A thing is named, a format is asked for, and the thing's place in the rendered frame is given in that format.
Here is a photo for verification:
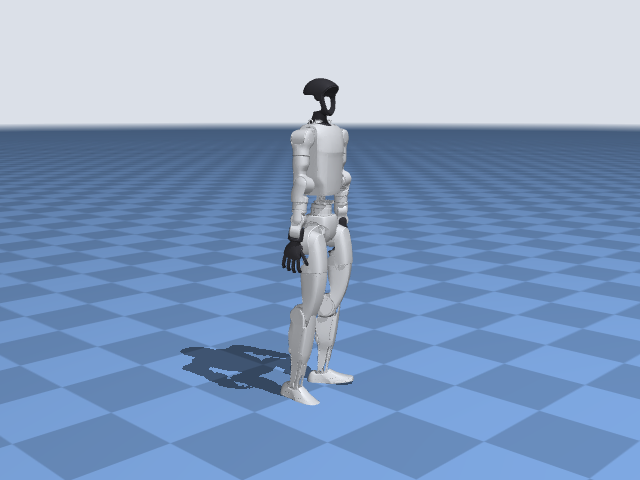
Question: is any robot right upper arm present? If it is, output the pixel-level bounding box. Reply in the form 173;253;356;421
290;128;315;194

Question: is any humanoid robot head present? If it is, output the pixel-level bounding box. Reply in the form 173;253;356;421
303;78;339;126

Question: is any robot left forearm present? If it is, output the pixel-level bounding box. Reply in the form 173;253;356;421
334;184;350;224

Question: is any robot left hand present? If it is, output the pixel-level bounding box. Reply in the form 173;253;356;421
328;217;348;256

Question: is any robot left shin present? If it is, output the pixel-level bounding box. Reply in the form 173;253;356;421
315;303;341;374

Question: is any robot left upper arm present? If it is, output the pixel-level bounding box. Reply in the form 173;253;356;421
340;128;351;188

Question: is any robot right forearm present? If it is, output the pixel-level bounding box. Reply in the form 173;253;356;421
289;177;309;239

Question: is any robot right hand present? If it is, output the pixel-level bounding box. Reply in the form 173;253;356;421
282;228;309;273

